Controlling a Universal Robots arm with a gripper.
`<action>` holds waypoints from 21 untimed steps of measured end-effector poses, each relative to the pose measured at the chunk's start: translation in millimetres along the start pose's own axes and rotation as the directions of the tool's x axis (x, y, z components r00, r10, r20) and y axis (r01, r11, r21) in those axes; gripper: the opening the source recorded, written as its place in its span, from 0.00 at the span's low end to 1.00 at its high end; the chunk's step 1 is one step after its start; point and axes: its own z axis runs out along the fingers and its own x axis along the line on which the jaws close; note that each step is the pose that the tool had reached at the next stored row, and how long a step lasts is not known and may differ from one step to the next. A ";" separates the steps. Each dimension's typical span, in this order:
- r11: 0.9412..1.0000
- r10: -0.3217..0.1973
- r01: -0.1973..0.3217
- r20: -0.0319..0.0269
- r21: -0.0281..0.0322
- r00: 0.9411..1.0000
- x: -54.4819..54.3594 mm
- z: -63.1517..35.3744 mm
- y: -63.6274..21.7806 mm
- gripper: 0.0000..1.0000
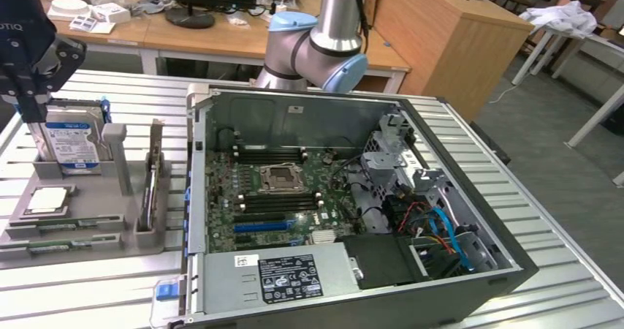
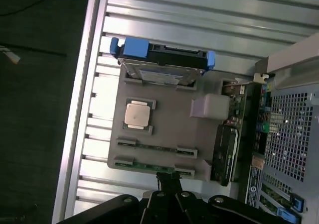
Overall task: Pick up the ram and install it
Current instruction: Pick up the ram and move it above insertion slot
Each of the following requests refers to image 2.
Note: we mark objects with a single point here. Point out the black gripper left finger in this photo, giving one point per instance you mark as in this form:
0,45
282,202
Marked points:
129,206

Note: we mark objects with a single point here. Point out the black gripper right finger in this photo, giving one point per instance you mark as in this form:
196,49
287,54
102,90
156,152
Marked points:
224,206

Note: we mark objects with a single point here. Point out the green RAM stick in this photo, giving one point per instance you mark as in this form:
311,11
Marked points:
157,147
149,166

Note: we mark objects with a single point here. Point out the black graphics card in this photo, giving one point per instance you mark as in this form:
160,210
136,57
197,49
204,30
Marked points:
226,149

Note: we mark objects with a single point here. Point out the blue card retention latch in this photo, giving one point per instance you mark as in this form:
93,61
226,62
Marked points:
297,205
284,216

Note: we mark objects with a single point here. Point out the silver CPU chip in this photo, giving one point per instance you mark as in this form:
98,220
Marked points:
137,115

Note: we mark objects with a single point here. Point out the grey plastic parts rack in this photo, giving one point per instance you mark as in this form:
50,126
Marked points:
172,124

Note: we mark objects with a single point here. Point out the translucent white support block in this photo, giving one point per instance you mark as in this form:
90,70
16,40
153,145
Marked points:
211,105

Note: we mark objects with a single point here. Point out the grey perforated PC case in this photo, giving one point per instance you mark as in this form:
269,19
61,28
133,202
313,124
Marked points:
289,124

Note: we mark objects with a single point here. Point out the hard disk in blue carrier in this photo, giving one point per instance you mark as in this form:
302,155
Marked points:
164,52

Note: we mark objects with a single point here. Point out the white yellow floor tag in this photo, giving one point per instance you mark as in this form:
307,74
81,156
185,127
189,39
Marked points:
11,55

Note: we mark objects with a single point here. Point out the aluminium table edge rail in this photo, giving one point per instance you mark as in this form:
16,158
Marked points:
82,84

